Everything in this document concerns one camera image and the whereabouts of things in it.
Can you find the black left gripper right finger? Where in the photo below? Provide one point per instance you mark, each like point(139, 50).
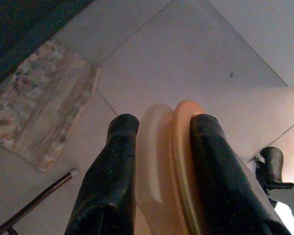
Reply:
point(223, 181)

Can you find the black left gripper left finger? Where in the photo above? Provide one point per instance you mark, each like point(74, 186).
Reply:
point(105, 186)

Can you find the black robot foot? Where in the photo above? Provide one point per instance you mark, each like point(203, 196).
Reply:
point(272, 161)

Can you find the grey left robot leg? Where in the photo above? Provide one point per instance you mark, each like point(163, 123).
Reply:
point(287, 193)

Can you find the dark stick with metal tip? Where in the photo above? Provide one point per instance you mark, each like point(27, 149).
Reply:
point(39, 200)

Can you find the patterned beige floor rug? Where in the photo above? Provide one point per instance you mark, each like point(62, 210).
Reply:
point(39, 102)

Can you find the dark cabinet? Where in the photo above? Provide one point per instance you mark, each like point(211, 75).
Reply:
point(9, 24)

